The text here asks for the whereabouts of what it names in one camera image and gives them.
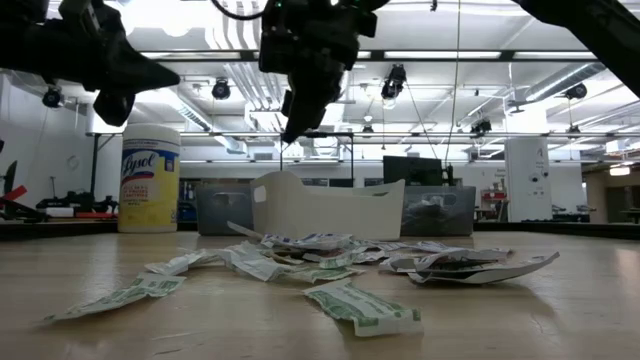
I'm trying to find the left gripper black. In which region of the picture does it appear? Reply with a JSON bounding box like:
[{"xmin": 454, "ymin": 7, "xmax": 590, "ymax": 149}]
[{"xmin": 49, "ymin": 0, "xmax": 182, "ymax": 128}]

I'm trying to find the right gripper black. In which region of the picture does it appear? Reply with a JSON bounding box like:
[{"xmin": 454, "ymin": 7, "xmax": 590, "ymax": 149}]
[{"xmin": 263, "ymin": 0, "xmax": 379, "ymax": 145}]

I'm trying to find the white plastic bin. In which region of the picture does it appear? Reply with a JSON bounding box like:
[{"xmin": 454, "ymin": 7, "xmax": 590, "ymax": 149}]
[{"xmin": 249, "ymin": 170, "xmax": 407, "ymax": 242}]

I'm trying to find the blue stripe bandage packet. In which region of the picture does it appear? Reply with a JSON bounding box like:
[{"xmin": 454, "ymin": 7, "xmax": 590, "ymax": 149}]
[{"xmin": 259, "ymin": 232, "xmax": 354, "ymax": 251}]

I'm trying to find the black overhead light bar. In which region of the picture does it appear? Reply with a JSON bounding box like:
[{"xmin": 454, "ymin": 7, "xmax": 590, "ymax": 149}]
[{"xmin": 139, "ymin": 48, "xmax": 601, "ymax": 64}]

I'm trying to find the black ceiling spotlight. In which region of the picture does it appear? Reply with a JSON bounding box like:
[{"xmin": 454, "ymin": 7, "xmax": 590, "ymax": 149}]
[
  {"xmin": 564, "ymin": 82, "xmax": 589, "ymax": 101},
  {"xmin": 42, "ymin": 87, "xmax": 64, "ymax": 109},
  {"xmin": 211, "ymin": 77, "xmax": 233, "ymax": 101}
]

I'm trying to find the black vertical pole stand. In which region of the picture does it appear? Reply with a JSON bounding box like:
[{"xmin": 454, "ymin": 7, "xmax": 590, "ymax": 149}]
[{"xmin": 89, "ymin": 132, "xmax": 101, "ymax": 201}]

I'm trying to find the yellow Lysol wipes canister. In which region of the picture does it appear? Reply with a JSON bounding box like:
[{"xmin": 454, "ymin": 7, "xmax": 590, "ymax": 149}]
[{"xmin": 117, "ymin": 123, "xmax": 182, "ymax": 235}]

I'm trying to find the black bench equipment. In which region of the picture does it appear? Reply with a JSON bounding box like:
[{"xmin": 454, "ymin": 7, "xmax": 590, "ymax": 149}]
[{"xmin": 37, "ymin": 189, "xmax": 119, "ymax": 214}]

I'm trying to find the black computer monitor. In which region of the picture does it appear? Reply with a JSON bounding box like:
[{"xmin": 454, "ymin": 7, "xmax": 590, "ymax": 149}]
[{"xmin": 383, "ymin": 155, "xmax": 444, "ymax": 189}]

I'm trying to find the blue storage rack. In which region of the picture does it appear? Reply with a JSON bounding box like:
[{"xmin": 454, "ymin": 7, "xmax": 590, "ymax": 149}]
[{"xmin": 178, "ymin": 180, "xmax": 201, "ymax": 222}]

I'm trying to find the black stand with red part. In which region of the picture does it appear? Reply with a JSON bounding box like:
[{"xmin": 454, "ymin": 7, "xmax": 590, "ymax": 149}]
[{"xmin": 0, "ymin": 159, "xmax": 49, "ymax": 224}]

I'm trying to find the black three-compartment tray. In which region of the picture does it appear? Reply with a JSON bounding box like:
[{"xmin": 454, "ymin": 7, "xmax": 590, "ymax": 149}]
[{"xmin": 399, "ymin": 185, "xmax": 477, "ymax": 237}]

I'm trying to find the red tool shelf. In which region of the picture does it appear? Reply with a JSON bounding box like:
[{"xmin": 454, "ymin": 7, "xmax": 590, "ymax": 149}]
[{"xmin": 479, "ymin": 188, "xmax": 507, "ymax": 221}]

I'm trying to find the red label large white packet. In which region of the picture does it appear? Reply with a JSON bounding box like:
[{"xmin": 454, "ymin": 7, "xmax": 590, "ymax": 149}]
[{"xmin": 407, "ymin": 251, "xmax": 561, "ymax": 285}]

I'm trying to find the black background rig frame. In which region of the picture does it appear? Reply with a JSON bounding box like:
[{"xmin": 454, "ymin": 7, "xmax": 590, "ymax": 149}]
[{"xmin": 278, "ymin": 131, "xmax": 356, "ymax": 182}]

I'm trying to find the silver ceiling air duct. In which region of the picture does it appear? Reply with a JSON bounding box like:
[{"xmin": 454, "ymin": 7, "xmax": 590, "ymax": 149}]
[{"xmin": 297, "ymin": 59, "xmax": 366, "ymax": 101}]

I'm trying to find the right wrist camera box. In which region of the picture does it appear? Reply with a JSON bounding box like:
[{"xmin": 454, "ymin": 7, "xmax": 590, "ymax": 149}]
[{"xmin": 258, "ymin": 29, "xmax": 294, "ymax": 75}]

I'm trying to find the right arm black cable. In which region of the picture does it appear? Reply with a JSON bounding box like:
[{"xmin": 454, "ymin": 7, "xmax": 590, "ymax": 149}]
[{"xmin": 209, "ymin": 0, "xmax": 271, "ymax": 22}]

